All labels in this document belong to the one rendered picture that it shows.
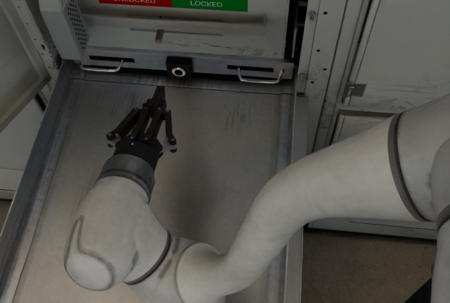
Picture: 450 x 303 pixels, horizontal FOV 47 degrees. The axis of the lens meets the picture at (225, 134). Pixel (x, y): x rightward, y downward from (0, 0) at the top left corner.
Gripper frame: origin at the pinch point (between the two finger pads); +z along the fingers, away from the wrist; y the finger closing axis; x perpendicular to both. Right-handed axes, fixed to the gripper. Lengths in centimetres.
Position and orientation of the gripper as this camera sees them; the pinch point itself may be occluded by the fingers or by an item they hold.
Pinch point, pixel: (157, 101)
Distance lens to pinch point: 102.2
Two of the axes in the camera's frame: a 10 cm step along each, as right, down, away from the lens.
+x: 0.1, -7.8, -6.2
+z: 1.2, -6.2, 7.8
